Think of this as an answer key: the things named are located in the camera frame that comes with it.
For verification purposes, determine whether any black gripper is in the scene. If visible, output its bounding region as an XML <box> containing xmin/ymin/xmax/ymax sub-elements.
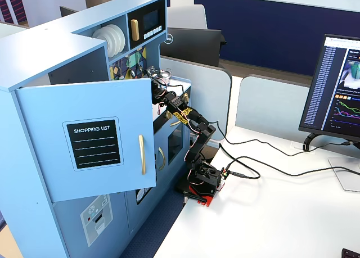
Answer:
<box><xmin>151</xmin><ymin>76</ymin><xmax>188</xmax><ymax>112</ymax></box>

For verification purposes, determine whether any steel toy pot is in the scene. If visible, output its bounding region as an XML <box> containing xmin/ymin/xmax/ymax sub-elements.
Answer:
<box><xmin>155</xmin><ymin>67</ymin><xmax>173</xmax><ymax>86</ymax></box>

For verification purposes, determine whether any grey desk divider panel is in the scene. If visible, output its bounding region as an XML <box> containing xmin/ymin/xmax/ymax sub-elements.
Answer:
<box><xmin>235</xmin><ymin>76</ymin><xmax>313</xmax><ymax>135</ymax></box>
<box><xmin>159</xmin><ymin>56</ymin><xmax>233</xmax><ymax>141</ymax></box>

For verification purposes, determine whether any black Dell monitor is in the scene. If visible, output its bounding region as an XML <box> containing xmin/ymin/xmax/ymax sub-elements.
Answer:
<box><xmin>160</xmin><ymin>27</ymin><xmax>227</xmax><ymax>68</ymax></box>

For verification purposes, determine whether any black toy microwave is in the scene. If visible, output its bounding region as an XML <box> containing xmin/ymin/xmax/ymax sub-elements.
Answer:
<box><xmin>127</xmin><ymin>0</ymin><xmax>165</xmax><ymax>49</ymax></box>

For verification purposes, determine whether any blue shopping list cabinet door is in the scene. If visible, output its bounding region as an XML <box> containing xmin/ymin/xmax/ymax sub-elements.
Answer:
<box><xmin>15</xmin><ymin>77</ymin><xmax>157</xmax><ymax>203</ymax></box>

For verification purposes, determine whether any grey office chair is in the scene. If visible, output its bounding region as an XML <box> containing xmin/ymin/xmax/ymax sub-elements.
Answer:
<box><xmin>166</xmin><ymin>4</ymin><xmax>209</xmax><ymax>30</ymax></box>

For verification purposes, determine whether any red table clamp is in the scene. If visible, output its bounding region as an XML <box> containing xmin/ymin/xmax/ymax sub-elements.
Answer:
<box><xmin>182</xmin><ymin>184</ymin><xmax>215</xmax><ymax>208</ymax></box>

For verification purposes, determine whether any red striped dark panel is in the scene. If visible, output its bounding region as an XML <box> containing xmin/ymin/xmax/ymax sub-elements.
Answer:
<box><xmin>0</xmin><ymin>0</ymin><xmax>28</xmax><ymax>25</ymax></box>

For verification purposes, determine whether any computer monitor with graphs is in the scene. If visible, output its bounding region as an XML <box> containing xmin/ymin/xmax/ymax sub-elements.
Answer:
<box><xmin>298</xmin><ymin>33</ymin><xmax>360</xmax><ymax>143</ymax></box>

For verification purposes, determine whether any blue toy kitchen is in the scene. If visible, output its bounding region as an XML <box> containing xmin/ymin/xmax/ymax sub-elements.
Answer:
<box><xmin>0</xmin><ymin>0</ymin><xmax>192</xmax><ymax>258</ymax></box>

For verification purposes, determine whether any silver monitor stand base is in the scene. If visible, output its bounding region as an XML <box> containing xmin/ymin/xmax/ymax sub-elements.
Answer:
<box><xmin>327</xmin><ymin>156</ymin><xmax>360</xmax><ymax>192</ymax></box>

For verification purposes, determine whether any black keyboard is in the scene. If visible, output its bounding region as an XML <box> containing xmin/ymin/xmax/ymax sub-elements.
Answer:
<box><xmin>341</xmin><ymin>248</ymin><xmax>360</xmax><ymax>258</ymax></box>

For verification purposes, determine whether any gold microwave handle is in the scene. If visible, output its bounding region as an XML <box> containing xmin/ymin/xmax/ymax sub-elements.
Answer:
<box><xmin>130</xmin><ymin>19</ymin><xmax>141</xmax><ymax>42</ymax></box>

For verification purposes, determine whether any curved gold cabinet handle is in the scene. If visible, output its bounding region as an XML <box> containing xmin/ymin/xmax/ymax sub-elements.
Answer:
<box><xmin>157</xmin><ymin>147</ymin><xmax>167</xmax><ymax>171</ymax></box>

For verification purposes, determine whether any long gold door handle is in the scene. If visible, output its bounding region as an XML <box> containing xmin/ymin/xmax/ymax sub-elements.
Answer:
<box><xmin>138</xmin><ymin>134</ymin><xmax>147</xmax><ymax>175</ymax></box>

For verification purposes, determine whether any black monitor cable holder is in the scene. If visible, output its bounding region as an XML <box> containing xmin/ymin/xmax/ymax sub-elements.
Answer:
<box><xmin>303</xmin><ymin>132</ymin><xmax>319</xmax><ymax>152</ymax></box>

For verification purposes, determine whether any black power cable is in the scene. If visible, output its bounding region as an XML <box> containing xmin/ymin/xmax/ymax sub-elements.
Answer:
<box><xmin>218</xmin><ymin>144</ymin><xmax>360</xmax><ymax>180</ymax></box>

